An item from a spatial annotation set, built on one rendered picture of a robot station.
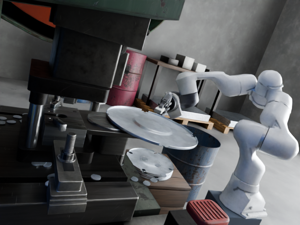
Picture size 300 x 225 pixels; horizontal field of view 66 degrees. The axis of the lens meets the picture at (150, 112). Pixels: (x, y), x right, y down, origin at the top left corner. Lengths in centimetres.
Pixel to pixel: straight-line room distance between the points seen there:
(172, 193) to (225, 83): 65
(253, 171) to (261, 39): 504
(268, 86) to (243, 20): 430
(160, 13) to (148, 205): 43
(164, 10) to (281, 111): 84
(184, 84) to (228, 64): 425
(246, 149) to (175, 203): 54
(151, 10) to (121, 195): 36
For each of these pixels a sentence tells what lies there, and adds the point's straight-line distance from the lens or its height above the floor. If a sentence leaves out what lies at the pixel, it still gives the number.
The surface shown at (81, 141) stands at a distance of 57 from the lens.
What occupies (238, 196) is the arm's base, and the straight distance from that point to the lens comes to 112.
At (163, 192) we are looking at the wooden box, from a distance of 130.
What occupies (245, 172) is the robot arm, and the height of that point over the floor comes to 63.
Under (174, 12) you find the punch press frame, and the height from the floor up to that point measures 107.
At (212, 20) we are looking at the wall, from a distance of 494.
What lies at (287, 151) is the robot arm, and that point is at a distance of 105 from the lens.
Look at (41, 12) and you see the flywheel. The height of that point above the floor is 101.
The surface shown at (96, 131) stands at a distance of 57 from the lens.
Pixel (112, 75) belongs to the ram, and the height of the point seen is 92.
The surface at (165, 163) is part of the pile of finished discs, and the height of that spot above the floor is 39.
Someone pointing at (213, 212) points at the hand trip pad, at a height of 76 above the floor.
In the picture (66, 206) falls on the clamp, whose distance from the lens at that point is 43.
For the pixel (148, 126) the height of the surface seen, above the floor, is 79.
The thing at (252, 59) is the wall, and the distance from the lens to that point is 588.
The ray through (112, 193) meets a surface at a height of 70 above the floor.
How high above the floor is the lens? 100
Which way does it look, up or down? 15 degrees down
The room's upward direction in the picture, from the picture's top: 17 degrees clockwise
